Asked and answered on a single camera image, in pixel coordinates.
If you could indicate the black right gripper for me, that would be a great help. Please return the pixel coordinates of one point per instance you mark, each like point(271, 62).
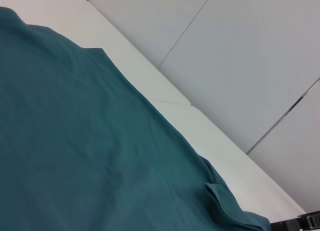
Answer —
point(315, 218)

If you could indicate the teal blue printed t-shirt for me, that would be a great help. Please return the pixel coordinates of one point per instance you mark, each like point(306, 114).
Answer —
point(87, 141)

